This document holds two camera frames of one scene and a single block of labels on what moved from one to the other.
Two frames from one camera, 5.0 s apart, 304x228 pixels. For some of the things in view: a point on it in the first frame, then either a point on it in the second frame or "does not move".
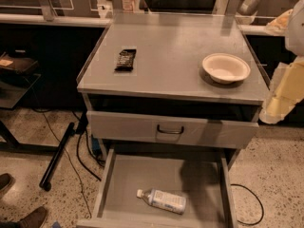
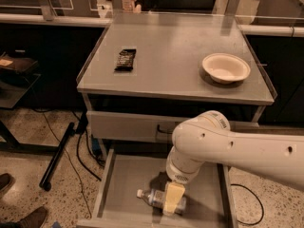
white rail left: (53, 20) does not move
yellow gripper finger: (286, 91) -> (174, 193)
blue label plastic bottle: (163, 200) does not move
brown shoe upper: (7, 181) does not move
